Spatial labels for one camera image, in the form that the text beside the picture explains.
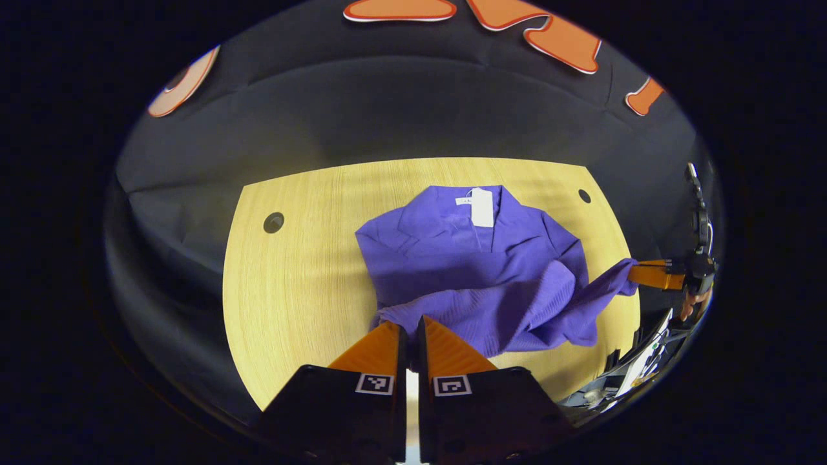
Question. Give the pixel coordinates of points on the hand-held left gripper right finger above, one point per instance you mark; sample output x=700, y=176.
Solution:
x=421, y=355

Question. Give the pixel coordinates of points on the purple jacket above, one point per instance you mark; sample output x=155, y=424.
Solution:
x=491, y=271

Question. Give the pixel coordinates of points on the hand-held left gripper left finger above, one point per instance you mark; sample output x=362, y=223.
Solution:
x=400, y=355

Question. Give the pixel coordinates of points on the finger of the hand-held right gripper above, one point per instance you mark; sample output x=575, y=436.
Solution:
x=656, y=276

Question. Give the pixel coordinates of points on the white and black equipment clutter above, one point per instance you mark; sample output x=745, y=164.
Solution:
x=636, y=368

